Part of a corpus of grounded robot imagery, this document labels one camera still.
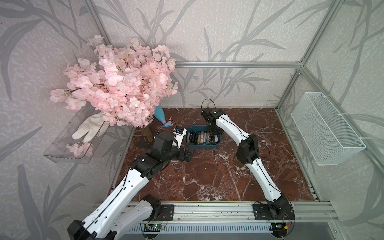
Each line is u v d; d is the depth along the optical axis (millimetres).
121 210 423
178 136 630
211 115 760
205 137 1018
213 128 874
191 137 1006
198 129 1052
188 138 1006
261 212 731
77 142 610
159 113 1099
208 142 1001
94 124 682
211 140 1006
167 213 734
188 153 635
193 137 1018
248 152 659
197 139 1008
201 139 999
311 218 725
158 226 703
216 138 1012
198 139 997
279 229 721
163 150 531
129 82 488
